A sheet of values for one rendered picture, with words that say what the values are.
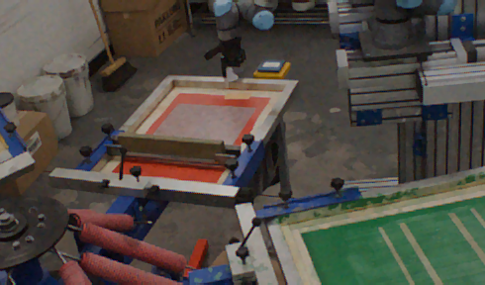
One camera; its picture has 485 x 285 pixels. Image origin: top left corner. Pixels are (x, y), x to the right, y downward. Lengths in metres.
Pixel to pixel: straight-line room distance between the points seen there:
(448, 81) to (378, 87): 0.24
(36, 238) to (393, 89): 1.38
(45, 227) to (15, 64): 3.31
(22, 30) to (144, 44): 1.18
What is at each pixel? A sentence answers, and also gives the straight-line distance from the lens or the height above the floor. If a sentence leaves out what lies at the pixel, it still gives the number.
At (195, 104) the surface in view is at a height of 0.96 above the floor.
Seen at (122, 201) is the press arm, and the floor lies 1.04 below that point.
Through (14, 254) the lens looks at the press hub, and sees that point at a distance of 1.78.
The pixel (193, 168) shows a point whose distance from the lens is 2.57.
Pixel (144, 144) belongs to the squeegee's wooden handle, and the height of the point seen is 1.03.
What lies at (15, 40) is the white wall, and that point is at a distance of 5.07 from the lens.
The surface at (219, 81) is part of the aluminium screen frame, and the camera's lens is 3.07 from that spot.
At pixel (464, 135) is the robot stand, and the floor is 0.78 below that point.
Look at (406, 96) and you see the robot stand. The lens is 2.64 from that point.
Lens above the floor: 2.32
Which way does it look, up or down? 30 degrees down
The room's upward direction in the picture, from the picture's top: 10 degrees counter-clockwise
